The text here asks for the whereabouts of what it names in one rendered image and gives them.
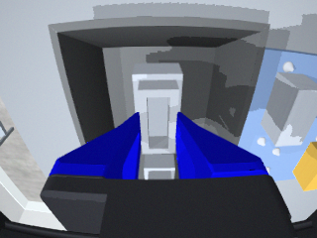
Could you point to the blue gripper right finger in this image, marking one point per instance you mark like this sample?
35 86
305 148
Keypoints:
203 155

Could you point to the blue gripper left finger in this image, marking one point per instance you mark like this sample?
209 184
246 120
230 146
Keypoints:
105 156

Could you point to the grey rectangular block with pocket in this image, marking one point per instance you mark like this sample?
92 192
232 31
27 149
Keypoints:
159 166

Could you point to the yellow block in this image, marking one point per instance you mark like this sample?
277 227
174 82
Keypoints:
306 169

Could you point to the grey metal block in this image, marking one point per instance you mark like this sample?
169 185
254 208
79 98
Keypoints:
291 109

